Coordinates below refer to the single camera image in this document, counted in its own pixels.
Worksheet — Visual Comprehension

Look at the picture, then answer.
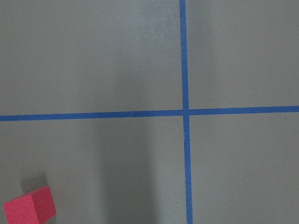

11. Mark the red block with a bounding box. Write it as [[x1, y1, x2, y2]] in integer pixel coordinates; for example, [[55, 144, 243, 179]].
[[3, 186, 57, 224]]

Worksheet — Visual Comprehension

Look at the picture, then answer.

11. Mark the brown paper table cover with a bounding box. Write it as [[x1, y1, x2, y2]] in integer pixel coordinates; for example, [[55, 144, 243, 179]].
[[0, 0, 299, 224]]

